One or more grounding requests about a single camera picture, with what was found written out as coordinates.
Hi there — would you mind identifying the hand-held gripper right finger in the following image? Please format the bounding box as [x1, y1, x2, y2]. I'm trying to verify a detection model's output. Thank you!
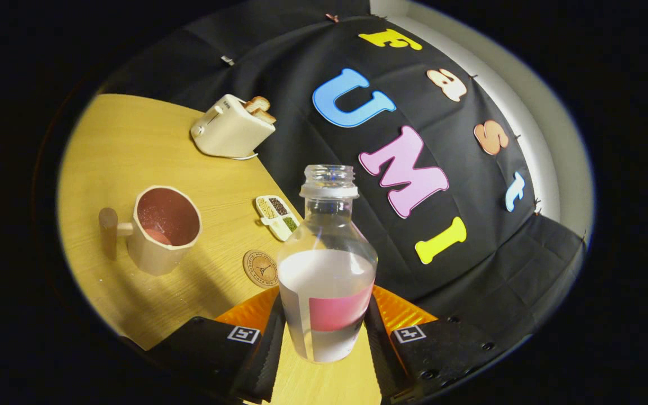
[364, 285, 533, 403]

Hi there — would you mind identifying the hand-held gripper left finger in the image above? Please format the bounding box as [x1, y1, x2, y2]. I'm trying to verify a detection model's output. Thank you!
[144, 286, 286, 403]

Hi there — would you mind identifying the round wooden coaster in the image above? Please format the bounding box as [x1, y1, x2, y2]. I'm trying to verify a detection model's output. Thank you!
[242, 249, 281, 289]

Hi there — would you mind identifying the clear juice bottle red label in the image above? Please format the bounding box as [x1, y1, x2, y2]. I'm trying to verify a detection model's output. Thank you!
[277, 164, 379, 364]

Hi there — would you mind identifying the cream cup wooden handle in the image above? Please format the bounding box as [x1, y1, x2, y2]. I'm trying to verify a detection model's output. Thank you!
[98, 186, 203, 276]

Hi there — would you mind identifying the black backdrop cloth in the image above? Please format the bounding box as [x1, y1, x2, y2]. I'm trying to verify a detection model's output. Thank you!
[102, 0, 586, 349]

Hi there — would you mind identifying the white divided seasoning dish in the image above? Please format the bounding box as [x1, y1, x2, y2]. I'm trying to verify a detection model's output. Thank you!
[255, 195, 301, 242]

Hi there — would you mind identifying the cream toaster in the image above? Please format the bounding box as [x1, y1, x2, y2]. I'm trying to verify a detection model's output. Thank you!
[190, 94, 277, 159]

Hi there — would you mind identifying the wooden table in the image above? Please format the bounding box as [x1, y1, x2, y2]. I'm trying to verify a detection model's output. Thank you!
[57, 93, 384, 405]

